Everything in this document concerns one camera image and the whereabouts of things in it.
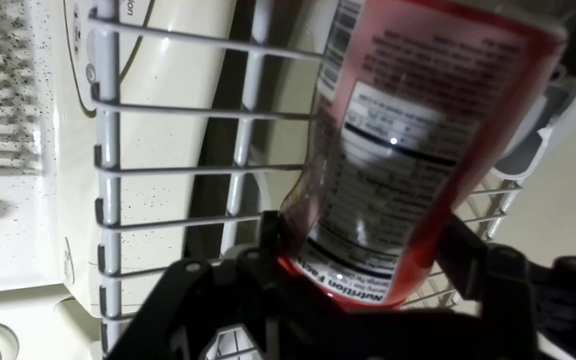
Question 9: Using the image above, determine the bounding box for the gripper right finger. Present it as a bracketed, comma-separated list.
[437, 214, 576, 360]

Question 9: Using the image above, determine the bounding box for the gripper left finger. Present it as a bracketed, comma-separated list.
[105, 211, 314, 360]

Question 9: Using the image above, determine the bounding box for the red container with printed label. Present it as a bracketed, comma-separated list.
[278, 0, 569, 309]

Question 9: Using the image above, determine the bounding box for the large cream plastic bottle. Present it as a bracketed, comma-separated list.
[50, 0, 239, 321]

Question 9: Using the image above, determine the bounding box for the white wire rack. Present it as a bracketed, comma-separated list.
[87, 0, 525, 360]

